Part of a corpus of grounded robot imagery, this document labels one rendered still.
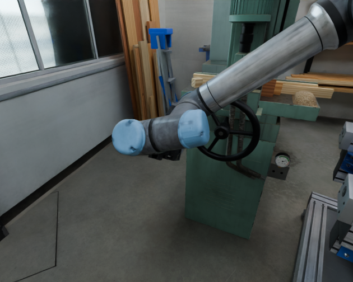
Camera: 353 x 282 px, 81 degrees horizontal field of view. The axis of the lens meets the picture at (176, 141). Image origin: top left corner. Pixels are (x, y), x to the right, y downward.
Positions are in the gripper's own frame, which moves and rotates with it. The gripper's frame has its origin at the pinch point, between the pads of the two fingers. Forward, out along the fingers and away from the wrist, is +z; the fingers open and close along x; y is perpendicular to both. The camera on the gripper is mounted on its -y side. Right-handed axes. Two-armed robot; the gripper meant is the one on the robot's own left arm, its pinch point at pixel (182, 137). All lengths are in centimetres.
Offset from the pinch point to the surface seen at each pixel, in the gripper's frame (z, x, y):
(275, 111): 27.6, 29.1, -19.7
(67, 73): 51, -125, -30
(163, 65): 87, -61, -56
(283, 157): 31.5, 36.7, -0.8
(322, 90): 38, 47, -34
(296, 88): 38, 36, -33
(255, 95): 15.2, 20.5, -22.0
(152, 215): 64, -32, 60
